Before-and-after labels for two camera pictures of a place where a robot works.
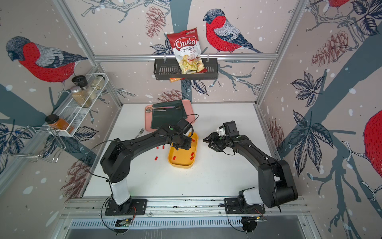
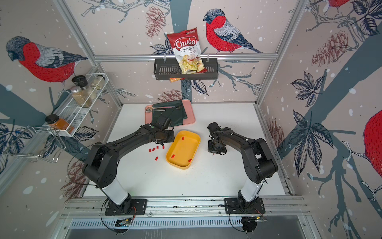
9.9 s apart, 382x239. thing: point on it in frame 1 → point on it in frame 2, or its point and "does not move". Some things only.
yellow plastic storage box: (184, 159) does not move
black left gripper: (188, 146) → (172, 138)
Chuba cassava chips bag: (186, 46) does not move
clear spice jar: (98, 82) does not move
